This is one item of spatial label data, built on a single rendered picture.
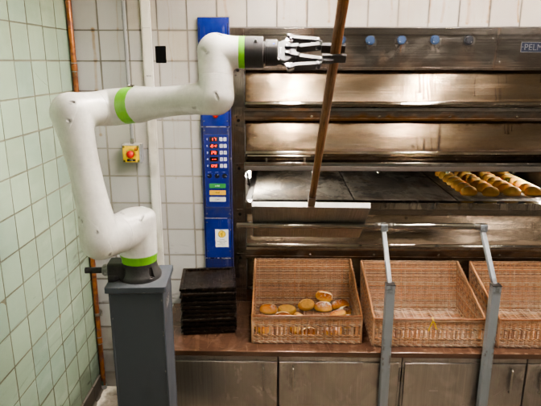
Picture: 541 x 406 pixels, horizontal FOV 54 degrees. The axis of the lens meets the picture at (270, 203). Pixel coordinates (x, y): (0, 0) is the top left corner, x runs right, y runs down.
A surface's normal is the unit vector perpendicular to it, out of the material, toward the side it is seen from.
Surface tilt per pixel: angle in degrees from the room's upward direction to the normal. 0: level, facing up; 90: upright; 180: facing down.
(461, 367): 92
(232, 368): 90
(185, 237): 90
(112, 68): 90
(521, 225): 70
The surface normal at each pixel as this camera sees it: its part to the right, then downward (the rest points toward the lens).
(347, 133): -0.02, -0.09
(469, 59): -0.02, 0.26
